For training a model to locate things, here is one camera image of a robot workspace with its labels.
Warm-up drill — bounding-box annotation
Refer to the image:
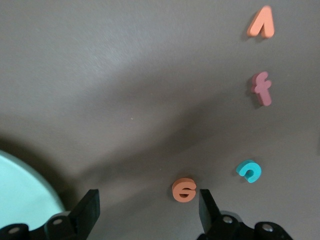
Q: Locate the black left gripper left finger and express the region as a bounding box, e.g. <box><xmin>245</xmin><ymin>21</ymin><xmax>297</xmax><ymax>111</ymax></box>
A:
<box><xmin>0</xmin><ymin>188</ymin><xmax>101</xmax><ymax>240</ymax></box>

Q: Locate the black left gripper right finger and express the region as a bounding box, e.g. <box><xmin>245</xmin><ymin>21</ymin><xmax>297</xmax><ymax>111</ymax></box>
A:
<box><xmin>197</xmin><ymin>188</ymin><xmax>294</xmax><ymax>240</ymax></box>

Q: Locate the pink foam letter f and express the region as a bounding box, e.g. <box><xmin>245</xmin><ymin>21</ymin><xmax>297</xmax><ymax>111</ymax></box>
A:
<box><xmin>250</xmin><ymin>71</ymin><xmax>273</xmax><ymax>107</ymax></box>

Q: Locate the orange foam letter e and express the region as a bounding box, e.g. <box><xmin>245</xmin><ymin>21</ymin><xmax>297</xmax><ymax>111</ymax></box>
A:
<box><xmin>171</xmin><ymin>177</ymin><xmax>198</xmax><ymax>203</ymax></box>

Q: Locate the orange foam letter v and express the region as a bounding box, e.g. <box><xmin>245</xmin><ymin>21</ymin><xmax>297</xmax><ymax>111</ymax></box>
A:
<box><xmin>246</xmin><ymin>5</ymin><xmax>275</xmax><ymax>39</ymax></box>

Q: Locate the light green plate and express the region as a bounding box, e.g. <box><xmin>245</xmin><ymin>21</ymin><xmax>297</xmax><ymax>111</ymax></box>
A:
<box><xmin>0</xmin><ymin>149</ymin><xmax>66</xmax><ymax>230</ymax></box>

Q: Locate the teal foam letter c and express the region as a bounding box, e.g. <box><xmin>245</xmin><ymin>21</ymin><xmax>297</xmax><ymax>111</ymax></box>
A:
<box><xmin>235</xmin><ymin>159</ymin><xmax>263</xmax><ymax>184</ymax></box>

